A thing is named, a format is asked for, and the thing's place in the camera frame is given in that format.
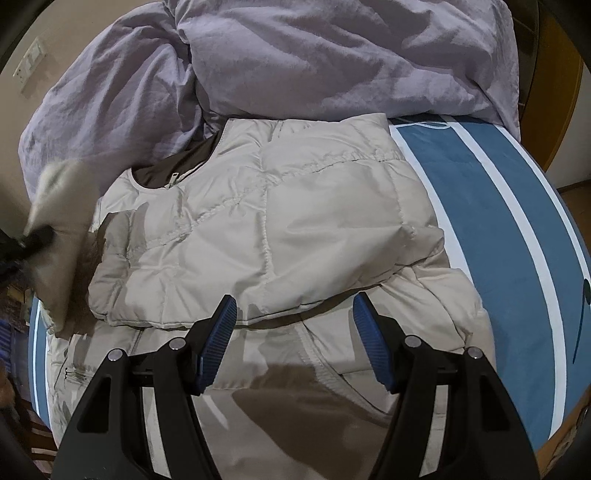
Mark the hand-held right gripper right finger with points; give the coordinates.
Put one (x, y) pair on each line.
(375, 344)

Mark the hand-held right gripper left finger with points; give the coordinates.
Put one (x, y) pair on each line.
(216, 337)

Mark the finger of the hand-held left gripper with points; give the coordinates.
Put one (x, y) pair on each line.
(39, 237)

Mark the beige puffer jacket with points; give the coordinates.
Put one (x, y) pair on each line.
(277, 207)

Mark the blue white striped bed sheet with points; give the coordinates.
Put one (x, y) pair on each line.
(466, 184)

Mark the lavender duvet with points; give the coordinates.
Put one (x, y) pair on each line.
(323, 60)

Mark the white wall switch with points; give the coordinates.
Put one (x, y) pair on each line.
(30, 62)

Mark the wooden door frame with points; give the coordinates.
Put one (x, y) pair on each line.
(551, 115)

